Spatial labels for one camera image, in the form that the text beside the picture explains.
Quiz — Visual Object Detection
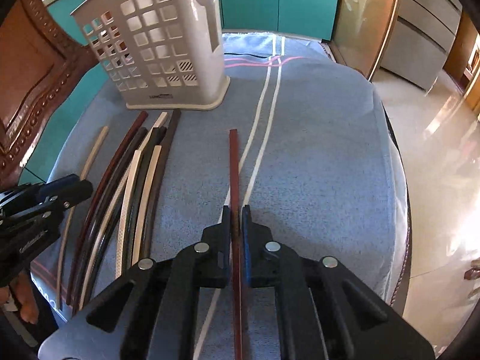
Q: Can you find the wooden glass door frame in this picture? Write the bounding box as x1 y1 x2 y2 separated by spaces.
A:
330 0 400 80

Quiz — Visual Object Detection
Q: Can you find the maroon chopstick group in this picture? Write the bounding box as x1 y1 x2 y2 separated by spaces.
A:
229 129 244 360

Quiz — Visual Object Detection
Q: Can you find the carved wooden chair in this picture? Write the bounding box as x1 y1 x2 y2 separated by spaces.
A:
1 0 107 189

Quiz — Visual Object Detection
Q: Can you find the dark brown chopstick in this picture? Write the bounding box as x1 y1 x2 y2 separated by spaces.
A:
139 109 182 259

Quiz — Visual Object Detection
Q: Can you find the grey drawer cabinet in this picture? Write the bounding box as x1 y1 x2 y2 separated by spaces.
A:
381 0 462 90

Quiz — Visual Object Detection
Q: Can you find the grey perforated utensil holder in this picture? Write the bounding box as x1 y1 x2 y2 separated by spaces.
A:
71 0 230 111

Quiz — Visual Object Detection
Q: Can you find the cream textured chopstick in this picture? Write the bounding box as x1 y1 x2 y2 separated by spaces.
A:
115 150 143 279
130 145 162 266

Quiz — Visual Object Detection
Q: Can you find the black chopstick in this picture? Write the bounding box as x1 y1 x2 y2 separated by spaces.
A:
78 127 167 309

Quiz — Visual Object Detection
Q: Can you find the beige chopstick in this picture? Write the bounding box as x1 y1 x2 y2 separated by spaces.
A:
54 125 111 310

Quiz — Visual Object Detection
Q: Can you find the reddish brown chopstick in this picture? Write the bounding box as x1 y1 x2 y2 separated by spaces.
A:
65 111 148 306

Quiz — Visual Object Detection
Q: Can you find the blue towel cloth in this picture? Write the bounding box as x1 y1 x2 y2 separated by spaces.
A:
47 33 407 359

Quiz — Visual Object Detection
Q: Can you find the person's left hand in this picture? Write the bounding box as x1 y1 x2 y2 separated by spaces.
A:
1 271 39 324

